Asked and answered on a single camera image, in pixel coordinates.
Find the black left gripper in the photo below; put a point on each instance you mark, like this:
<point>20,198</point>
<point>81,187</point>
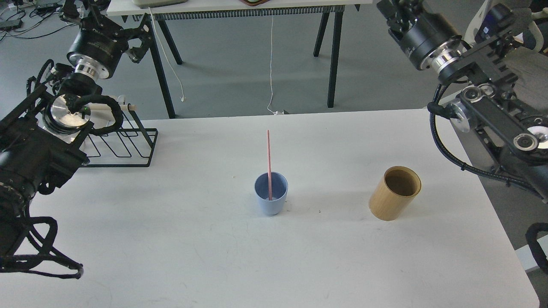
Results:
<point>96,39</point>

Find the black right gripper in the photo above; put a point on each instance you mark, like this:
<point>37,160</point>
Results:
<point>417,33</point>

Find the pink chopstick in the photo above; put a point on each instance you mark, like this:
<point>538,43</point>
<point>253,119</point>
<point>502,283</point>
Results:
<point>269,173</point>

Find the light blue plastic cup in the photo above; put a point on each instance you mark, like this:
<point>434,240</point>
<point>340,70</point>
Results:
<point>280,189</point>

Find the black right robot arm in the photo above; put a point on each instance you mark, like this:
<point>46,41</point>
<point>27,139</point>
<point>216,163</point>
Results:
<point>475,90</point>

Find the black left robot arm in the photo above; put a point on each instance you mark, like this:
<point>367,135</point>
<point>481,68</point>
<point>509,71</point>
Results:
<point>41,138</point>

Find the white background table black legs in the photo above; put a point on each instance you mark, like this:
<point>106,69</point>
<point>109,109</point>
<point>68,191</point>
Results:
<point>259,65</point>

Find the white office chair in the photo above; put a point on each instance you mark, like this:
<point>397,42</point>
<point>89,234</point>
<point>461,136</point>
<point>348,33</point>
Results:
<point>529,61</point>

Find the bamboo cylinder holder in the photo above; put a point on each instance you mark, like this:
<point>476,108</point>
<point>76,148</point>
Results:
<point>397,188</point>

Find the wooden rack handle rod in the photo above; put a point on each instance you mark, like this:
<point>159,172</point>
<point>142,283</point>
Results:
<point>123,107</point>

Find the black wire dish rack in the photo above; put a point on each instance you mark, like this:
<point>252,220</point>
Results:
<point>132,145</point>

